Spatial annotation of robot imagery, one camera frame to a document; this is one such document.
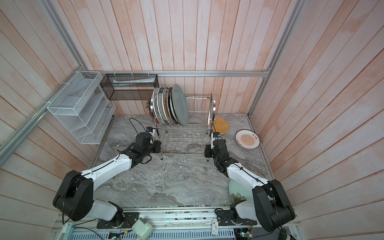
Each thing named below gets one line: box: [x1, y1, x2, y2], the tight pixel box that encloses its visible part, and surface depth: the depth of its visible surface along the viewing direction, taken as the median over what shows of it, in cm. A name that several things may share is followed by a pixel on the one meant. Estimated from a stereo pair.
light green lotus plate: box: [228, 179, 253, 204], surface depth 83 cm
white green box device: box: [131, 217, 154, 240], surface depth 68 cm
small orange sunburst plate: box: [235, 129, 261, 150], surface depth 106 cm
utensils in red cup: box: [145, 99, 151, 112], surface depth 106 cm
